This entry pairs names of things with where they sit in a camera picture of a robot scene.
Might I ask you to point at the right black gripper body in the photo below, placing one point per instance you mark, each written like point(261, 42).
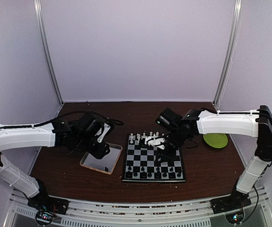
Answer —
point(177, 139)

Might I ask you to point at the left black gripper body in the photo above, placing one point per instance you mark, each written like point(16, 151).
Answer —
point(84, 144)

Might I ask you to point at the wooden tray with mirror base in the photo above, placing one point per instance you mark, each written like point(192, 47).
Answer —
point(109, 161)

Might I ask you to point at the black and grey chessboard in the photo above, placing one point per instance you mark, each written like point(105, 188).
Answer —
point(143, 155)

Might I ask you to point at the black rook corner piece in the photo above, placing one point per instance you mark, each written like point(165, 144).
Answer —
point(128, 175)

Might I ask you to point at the black king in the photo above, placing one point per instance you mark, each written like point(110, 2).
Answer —
point(158, 175)

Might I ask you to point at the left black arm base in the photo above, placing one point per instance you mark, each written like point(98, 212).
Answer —
point(48, 211)

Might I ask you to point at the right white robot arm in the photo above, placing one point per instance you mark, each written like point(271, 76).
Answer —
point(251, 132)

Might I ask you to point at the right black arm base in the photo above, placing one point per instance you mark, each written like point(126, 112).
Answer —
point(231, 207)

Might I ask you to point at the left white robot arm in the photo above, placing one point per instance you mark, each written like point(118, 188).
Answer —
point(24, 137)

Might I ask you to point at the green plate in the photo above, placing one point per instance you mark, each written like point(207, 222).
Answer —
point(216, 140)

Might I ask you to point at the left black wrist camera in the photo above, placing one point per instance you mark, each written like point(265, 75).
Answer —
point(89, 124)

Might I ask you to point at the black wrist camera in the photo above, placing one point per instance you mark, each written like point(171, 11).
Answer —
point(89, 124)
point(168, 119)

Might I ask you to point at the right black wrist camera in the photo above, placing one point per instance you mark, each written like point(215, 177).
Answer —
point(168, 119)

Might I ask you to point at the aluminium front rail frame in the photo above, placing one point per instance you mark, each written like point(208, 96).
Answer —
point(191, 213)

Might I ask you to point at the left aluminium frame post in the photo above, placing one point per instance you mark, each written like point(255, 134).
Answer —
point(47, 55)

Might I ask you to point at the aluminium frame post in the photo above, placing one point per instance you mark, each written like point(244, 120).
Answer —
point(232, 42)
point(47, 55)

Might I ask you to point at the right aluminium frame post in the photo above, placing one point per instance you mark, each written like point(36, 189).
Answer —
point(232, 42)

